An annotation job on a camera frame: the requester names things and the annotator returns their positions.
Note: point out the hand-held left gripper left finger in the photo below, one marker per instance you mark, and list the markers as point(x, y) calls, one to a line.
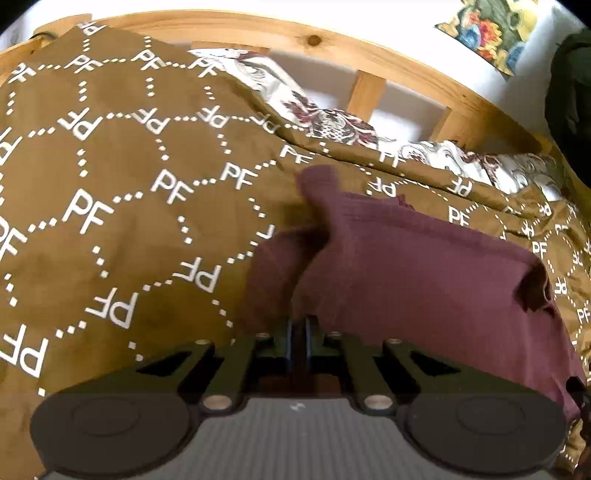
point(281, 341)

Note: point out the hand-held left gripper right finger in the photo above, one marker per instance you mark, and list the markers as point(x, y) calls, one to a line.
point(323, 341)

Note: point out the maroon sweater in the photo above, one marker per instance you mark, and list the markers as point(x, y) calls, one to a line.
point(415, 277)

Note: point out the floral bed sheet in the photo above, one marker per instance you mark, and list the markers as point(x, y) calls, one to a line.
point(323, 120)

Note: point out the brown printed blanket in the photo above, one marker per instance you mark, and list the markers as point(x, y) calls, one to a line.
point(46, 175)

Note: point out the black puffer jacket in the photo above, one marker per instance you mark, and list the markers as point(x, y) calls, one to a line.
point(572, 92)

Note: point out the wooden bed frame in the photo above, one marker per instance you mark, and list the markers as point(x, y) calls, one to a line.
point(277, 34)

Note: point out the landscape cartoon wall poster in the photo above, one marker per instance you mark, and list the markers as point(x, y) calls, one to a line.
point(489, 27)

